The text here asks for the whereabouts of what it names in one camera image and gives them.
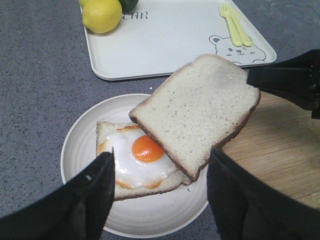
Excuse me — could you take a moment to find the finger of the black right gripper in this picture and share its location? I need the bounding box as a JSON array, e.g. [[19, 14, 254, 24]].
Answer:
[[247, 49, 320, 119]]

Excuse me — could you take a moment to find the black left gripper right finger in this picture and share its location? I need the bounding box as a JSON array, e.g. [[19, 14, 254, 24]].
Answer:
[[206, 148, 320, 240]]

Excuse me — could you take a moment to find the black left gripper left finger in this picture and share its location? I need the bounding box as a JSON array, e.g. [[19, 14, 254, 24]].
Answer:
[[0, 152, 115, 240]]

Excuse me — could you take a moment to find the wooden cutting board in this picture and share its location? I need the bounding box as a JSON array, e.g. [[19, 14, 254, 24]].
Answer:
[[223, 92, 320, 210]]

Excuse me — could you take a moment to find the white round plate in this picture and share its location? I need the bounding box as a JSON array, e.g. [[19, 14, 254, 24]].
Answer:
[[60, 93, 208, 240]]

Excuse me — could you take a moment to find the fried egg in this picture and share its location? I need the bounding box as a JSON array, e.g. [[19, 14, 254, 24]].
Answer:
[[96, 122, 177, 189]]

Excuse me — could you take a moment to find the bread slice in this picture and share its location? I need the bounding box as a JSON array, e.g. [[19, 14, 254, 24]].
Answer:
[[96, 121, 191, 201], [129, 54, 261, 182]]

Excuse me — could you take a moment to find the white bear tray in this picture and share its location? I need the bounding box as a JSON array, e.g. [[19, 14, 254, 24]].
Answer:
[[85, 0, 277, 81]]

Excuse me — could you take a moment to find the green lime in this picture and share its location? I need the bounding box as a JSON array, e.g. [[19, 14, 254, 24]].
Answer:
[[119, 0, 139, 12]]

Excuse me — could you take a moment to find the yellow lemon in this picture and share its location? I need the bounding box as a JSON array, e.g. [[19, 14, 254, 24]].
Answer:
[[78, 0, 89, 8], [82, 0, 122, 34]]

